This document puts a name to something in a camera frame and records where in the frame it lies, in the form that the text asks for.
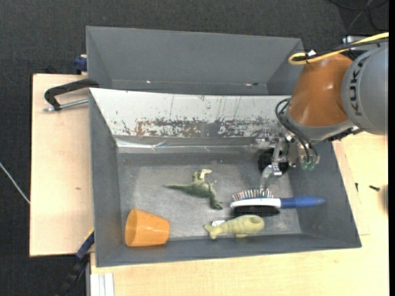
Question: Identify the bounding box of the green toy dinosaur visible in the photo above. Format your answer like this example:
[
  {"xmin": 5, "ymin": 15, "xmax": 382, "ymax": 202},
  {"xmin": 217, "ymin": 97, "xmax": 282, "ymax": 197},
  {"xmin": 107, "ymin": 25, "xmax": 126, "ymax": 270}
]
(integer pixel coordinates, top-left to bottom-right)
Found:
[{"xmin": 165, "ymin": 168, "xmax": 223, "ymax": 211}]

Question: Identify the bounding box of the black round object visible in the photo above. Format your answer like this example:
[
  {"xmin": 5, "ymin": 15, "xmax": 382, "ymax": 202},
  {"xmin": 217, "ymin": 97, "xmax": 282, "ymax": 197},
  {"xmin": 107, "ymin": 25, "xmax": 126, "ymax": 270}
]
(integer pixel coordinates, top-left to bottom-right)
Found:
[{"xmin": 258, "ymin": 151, "xmax": 289, "ymax": 174}]

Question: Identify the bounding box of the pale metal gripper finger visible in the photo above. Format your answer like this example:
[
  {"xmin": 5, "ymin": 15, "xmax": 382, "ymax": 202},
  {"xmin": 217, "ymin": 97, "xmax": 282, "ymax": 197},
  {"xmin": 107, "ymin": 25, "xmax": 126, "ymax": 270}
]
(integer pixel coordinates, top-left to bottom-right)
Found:
[{"xmin": 260, "ymin": 164, "xmax": 283, "ymax": 192}]

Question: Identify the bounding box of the white and blue hairbrush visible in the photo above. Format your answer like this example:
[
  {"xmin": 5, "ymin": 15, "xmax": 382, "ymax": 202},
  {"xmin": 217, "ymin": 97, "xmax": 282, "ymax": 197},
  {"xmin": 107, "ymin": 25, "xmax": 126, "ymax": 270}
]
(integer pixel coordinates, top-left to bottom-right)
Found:
[{"xmin": 229, "ymin": 188, "xmax": 326, "ymax": 218}]

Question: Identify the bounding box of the grey metal bin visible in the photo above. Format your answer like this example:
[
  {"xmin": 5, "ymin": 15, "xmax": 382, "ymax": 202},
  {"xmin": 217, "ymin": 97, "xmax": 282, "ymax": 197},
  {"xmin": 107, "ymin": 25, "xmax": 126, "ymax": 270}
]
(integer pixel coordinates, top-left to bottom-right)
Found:
[{"xmin": 85, "ymin": 25, "xmax": 362, "ymax": 268}]

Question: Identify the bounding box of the pale green toy whale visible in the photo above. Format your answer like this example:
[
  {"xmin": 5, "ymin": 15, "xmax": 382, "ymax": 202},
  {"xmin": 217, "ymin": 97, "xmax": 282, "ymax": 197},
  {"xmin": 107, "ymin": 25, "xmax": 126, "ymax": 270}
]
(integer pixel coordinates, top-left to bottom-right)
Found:
[{"xmin": 202, "ymin": 214, "xmax": 265, "ymax": 240}]

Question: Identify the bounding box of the orange plastic cup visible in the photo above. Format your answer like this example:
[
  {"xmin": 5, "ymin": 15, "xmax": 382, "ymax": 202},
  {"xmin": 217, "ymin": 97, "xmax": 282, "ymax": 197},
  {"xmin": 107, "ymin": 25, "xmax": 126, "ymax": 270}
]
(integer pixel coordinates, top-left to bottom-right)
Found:
[{"xmin": 124, "ymin": 208, "xmax": 171, "ymax": 247}]

